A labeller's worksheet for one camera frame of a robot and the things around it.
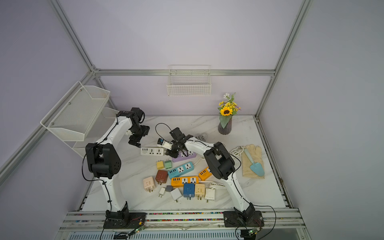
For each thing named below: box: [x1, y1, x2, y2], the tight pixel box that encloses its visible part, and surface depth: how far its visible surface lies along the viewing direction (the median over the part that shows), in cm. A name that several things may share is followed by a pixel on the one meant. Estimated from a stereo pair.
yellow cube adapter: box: [156, 161, 164, 170], surface depth 93 cm
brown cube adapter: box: [155, 170, 168, 185], surface depth 86 cm
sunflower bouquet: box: [217, 92, 242, 129], surface depth 92 cm
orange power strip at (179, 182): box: [171, 176, 199, 188], surface depth 86 cm
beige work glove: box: [242, 144, 265, 179], surface depth 98 cm
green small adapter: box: [164, 159, 173, 170], surface depth 94 cm
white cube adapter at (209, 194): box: [205, 188, 215, 203], surface depth 81 cm
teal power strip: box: [167, 161, 195, 180], surface depth 90 cm
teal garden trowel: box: [244, 148, 265, 177], surface depth 94 cm
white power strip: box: [140, 147, 164, 156], surface depth 95 cm
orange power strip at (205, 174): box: [198, 166, 213, 181], surface depth 89 cm
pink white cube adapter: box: [143, 176, 156, 193], surface depth 83 cm
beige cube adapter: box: [195, 183, 206, 200], surface depth 80 cm
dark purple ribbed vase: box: [218, 115, 233, 135], surface depth 90 cm
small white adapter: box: [170, 187, 182, 203], surface depth 82 cm
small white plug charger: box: [158, 187, 166, 198], surface depth 83 cm
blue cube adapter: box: [183, 183, 195, 200], surface depth 80 cm
